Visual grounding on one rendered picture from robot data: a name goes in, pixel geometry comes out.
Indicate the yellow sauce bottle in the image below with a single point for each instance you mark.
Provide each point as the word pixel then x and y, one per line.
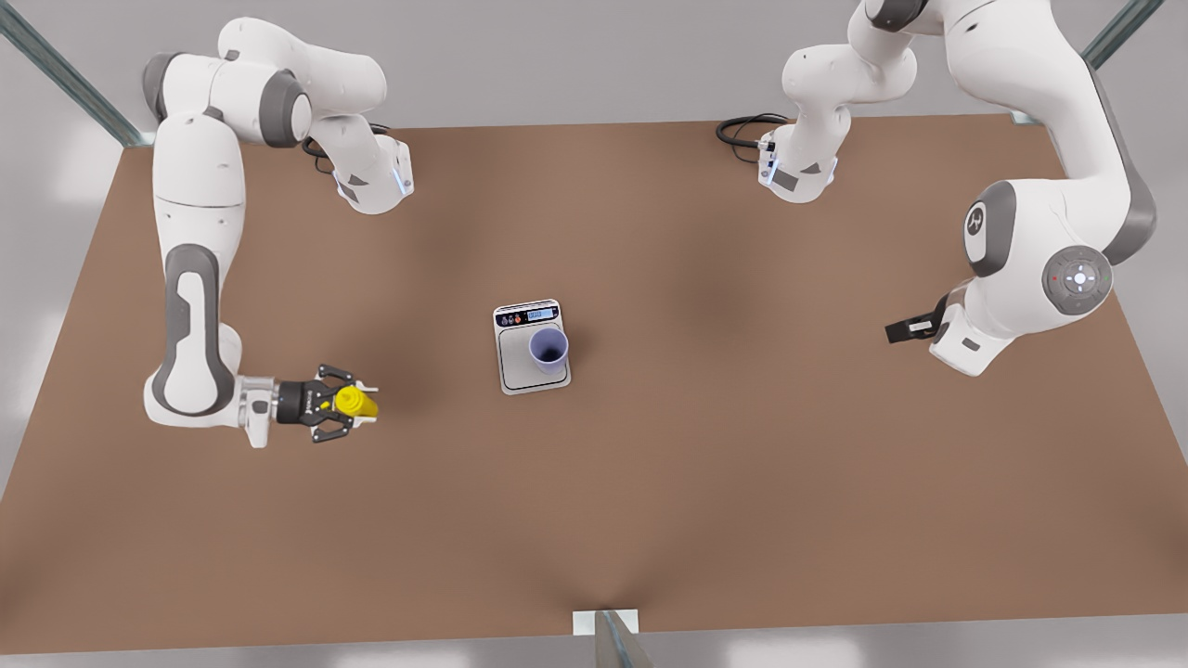
pixel 355 402

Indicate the lavender cup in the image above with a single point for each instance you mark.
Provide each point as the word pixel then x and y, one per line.
pixel 548 351

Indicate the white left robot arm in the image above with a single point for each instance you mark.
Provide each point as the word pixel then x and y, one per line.
pixel 1030 83

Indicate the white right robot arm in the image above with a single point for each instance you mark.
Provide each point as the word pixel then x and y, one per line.
pixel 200 186

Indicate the silver kitchen scale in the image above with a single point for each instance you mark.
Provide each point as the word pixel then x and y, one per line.
pixel 515 360

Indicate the silver frame post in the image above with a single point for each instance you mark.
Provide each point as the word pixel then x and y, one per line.
pixel 65 74
pixel 613 635
pixel 1118 32

